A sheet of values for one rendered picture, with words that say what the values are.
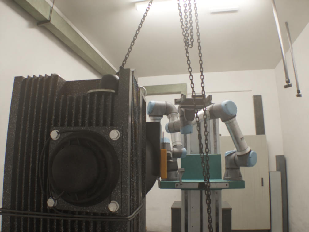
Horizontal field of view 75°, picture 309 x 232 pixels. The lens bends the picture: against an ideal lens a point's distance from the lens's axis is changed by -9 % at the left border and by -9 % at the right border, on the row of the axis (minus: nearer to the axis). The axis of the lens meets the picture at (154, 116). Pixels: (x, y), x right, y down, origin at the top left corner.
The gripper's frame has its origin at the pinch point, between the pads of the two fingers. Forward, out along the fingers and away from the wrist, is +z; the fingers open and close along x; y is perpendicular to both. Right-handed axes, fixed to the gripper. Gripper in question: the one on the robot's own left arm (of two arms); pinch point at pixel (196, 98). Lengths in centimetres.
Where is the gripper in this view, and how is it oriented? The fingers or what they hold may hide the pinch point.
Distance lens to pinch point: 112.9
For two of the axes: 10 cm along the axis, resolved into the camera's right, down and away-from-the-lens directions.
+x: 9.9, -0.1, 1.0
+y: -0.3, -9.9, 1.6
